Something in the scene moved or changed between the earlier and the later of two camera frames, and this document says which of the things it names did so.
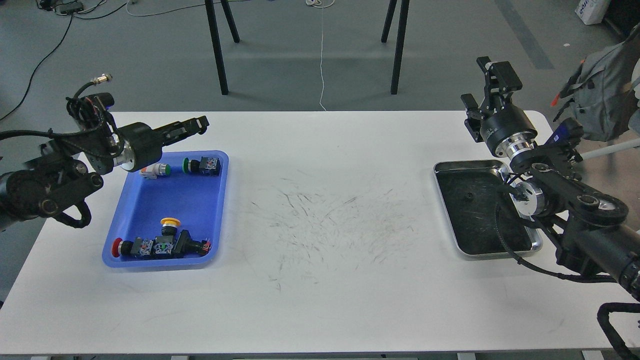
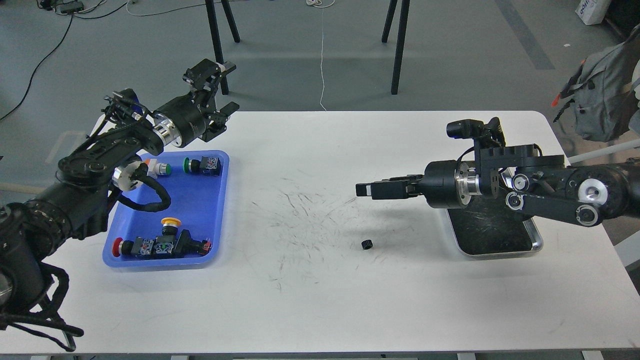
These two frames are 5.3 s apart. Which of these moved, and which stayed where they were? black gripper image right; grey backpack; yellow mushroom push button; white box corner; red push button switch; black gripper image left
Moved: black gripper image right; black gripper image left
Stayed: red push button switch; grey backpack; yellow mushroom push button; white box corner
